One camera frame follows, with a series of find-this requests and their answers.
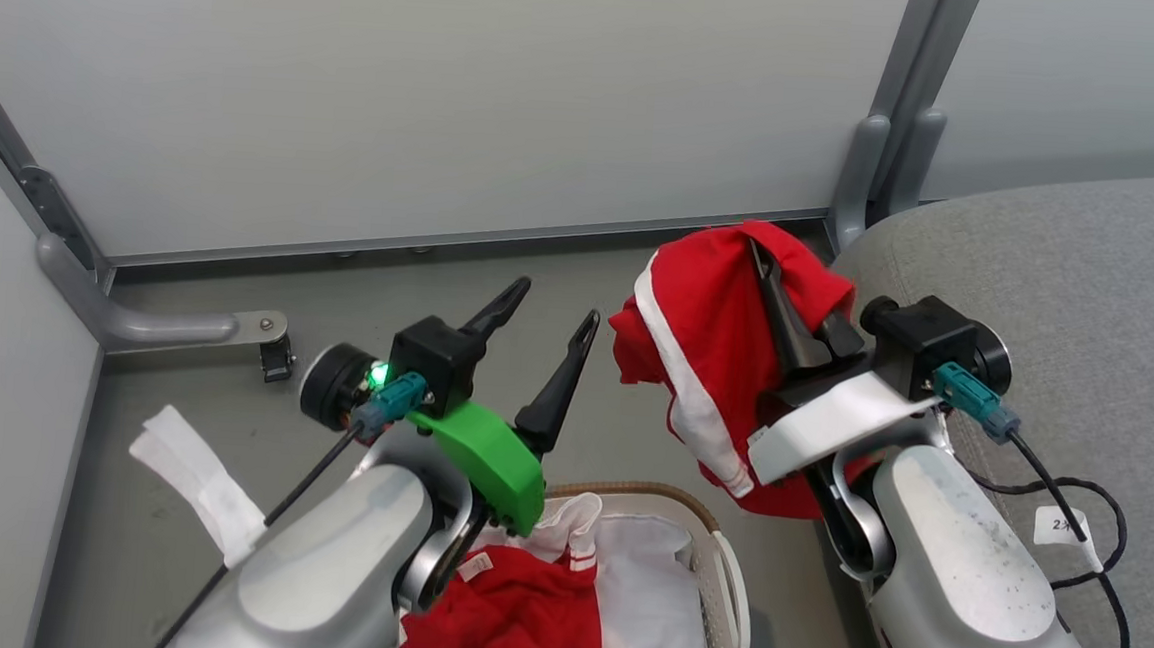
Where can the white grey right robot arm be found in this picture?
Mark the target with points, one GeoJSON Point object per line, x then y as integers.
{"type": "Point", "coordinates": [962, 578]}

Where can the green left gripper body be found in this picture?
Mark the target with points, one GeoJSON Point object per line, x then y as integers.
{"type": "Point", "coordinates": [494, 459]}

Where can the red jersey with striped cuff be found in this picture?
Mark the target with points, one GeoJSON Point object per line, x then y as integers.
{"type": "Point", "coordinates": [519, 611]}

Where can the red garment with white stripe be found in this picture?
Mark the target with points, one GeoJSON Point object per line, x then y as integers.
{"type": "Point", "coordinates": [707, 332]}

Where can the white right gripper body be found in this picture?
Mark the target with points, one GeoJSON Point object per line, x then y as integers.
{"type": "Point", "coordinates": [832, 420]}

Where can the grey partition foot bracket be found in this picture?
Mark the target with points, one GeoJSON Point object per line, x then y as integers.
{"type": "Point", "coordinates": [156, 323]}

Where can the grey partition bottom rail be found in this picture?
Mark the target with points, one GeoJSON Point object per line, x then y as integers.
{"type": "Point", "coordinates": [472, 237]}

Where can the wicker laundry basket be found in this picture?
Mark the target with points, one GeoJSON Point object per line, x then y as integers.
{"type": "Point", "coordinates": [721, 583]}

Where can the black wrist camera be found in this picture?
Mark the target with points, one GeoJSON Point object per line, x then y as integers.
{"type": "Point", "coordinates": [435, 355]}
{"type": "Point", "coordinates": [927, 340]}

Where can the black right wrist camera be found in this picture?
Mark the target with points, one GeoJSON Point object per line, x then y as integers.
{"type": "Point", "coordinates": [927, 340]}

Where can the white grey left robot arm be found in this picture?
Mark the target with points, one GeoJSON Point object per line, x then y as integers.
{"type": "Point", "coordinates": [332, 570]}

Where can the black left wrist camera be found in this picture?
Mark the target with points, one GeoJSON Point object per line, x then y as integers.
{"type": "Point", "coordinates": [435, 355]}

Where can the grey fabric sofa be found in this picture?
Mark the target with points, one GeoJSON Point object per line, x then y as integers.
{"type": "Point", "coordinates": [1078, 325]}

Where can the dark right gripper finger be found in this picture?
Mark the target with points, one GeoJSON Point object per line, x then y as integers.
{"type": "Point", "coordinates": [783, 317]}
{"type": "Point", "coordinates": [842, 338]}

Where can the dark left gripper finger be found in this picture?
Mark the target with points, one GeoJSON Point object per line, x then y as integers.
{"type": "Point", "coordinates": [498, 311]}
{"type": "Point", "coordinates": [558, 388]}

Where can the grey partition corner post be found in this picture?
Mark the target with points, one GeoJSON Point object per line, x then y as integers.
{"type": "Point", "coordinates": [35, 181]}

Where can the small black caster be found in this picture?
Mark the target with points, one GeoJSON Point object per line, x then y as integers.
{"type": "Point", "coordinates": [276, 359]}

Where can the grey partition post with feet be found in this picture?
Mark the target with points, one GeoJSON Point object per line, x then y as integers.
{"type": "Point", "coordinates": [900, 113]}

